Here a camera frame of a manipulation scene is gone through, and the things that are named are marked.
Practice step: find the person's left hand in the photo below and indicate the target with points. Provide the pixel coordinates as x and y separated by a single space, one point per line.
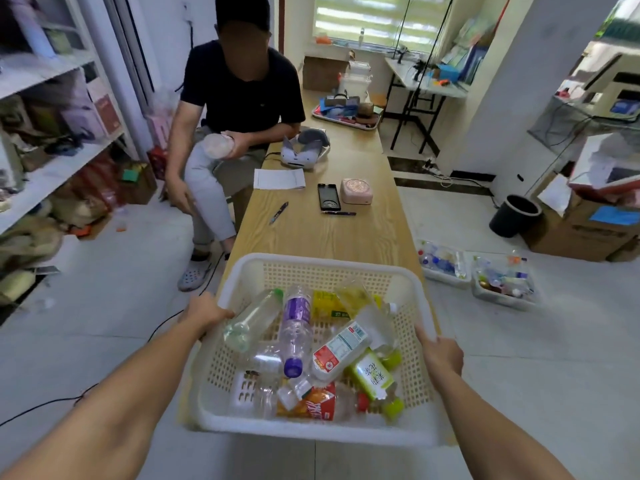
202 312

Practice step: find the person's right hand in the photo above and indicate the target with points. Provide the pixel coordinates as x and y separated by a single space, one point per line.
445 357

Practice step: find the person's left thumb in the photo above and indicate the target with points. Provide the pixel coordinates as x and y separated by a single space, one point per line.
224 313

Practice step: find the person's right thumb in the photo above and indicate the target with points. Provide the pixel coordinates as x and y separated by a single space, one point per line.
425 338

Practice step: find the white plastic basket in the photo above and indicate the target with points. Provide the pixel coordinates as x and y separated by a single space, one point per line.
320 269

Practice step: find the person's left forearm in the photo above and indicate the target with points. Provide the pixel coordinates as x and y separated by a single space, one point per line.
105 409

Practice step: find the person's right forearm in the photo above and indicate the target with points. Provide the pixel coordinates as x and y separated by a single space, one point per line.
492 434

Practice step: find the clear bottle with green cap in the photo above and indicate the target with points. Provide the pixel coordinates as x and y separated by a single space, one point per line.
252 319

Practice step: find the clear empty plastic bottle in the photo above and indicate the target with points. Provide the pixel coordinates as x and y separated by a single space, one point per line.
370 314

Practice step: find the green label tea bottle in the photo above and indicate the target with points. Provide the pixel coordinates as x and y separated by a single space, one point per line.
372 377

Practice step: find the purple label plastic bottle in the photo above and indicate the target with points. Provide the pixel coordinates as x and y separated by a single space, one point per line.
296 329

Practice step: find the clear crumpled plastic bottle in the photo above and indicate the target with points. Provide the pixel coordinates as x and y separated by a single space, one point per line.
257 379

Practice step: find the white basket of bottles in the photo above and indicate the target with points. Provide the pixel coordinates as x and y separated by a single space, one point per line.
442 264
504 284

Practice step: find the white red label bottle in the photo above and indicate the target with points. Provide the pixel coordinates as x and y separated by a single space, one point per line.
337 349

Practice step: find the yellow label plastic bottle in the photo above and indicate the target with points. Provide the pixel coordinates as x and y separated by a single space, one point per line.
327 304

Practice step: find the black pen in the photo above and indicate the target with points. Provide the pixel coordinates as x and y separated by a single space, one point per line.
279 213
339 213

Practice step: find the orange label plastic bottle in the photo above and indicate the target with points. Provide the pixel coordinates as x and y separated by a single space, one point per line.
312 404

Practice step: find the white paper sheet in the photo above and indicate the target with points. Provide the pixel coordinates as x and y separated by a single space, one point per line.
279 178

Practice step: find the black trash bin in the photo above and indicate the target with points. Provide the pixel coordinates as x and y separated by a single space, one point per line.
515 217

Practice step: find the black smartphone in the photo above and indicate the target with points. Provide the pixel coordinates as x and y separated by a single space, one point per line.
329 197

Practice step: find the small open cardboard box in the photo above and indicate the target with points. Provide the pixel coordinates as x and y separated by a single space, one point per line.
137 182

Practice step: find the pink small box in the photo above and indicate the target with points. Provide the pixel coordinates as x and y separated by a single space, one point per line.
357 190

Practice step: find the round clear plastic container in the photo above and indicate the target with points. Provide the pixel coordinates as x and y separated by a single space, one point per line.
217 146

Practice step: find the white power strip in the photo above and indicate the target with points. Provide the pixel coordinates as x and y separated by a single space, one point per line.
434 169

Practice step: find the large cardboard box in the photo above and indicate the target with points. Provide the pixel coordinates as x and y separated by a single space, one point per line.
575 234

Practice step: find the white VR headset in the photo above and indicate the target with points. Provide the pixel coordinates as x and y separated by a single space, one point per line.
305 147

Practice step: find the pink bag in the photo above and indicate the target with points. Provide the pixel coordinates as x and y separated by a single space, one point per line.
160 124

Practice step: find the white shelf unit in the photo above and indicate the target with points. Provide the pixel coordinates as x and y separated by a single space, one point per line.
50 164

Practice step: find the tray of assorted items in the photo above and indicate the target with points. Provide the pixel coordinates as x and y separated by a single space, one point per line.
345 114

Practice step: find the white folding table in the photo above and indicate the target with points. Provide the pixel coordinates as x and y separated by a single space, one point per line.
425 84

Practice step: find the brown cardboard box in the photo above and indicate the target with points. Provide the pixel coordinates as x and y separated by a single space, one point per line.
322 74

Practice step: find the clear plastic storage boxes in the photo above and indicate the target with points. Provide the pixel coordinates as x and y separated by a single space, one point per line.
356 79

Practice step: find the white machine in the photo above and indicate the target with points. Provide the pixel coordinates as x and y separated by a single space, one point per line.
607 89

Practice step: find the striped window blind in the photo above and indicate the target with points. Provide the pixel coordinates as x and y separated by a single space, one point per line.
380 19

